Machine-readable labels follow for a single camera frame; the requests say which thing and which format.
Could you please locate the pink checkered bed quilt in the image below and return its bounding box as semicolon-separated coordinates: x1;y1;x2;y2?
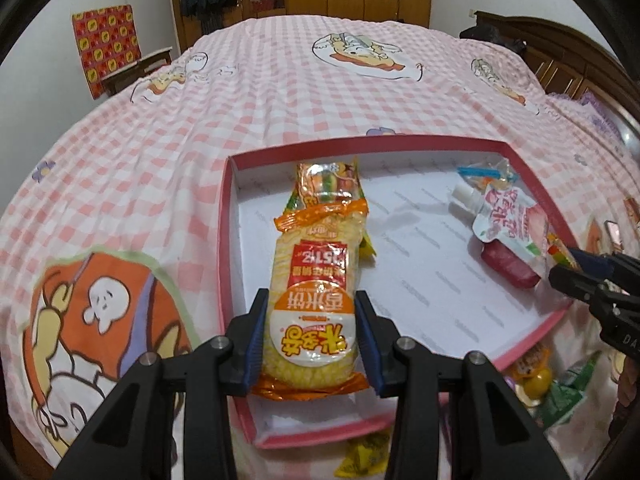
1;16;639;466

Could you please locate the red jelly pouch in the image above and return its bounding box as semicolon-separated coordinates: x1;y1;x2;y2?
480;240;540;289

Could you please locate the yellow candy packet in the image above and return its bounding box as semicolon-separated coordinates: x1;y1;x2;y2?
334;430;390;479

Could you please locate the clear candy bag blue clip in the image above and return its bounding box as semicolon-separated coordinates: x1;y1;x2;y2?
457;158;520;192

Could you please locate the dark wooden headboard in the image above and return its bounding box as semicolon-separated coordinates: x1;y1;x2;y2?
459;11;639;130

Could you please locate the orange jelly cup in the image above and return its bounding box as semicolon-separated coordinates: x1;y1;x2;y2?
506;342;553;408

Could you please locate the small yellow snack packet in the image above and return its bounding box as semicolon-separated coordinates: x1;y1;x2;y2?
358;230;376;260

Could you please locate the pink peach jelly pouch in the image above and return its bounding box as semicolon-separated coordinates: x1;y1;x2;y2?
452;183;549;264

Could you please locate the colorful gummy candy packet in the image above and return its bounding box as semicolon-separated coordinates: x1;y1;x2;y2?
547;232;580;270

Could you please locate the orange rice cracker pack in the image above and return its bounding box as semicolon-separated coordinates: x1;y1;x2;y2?
252;198;369;401

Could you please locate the orange green gummy packet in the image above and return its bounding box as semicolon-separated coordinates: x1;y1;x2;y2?
284;158;364;212

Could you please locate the dark wooden side table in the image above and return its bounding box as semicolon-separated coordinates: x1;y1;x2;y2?
102;47;172;96

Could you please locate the red shallow cardboard box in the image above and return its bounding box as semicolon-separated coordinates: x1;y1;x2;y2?
218;134;582;450

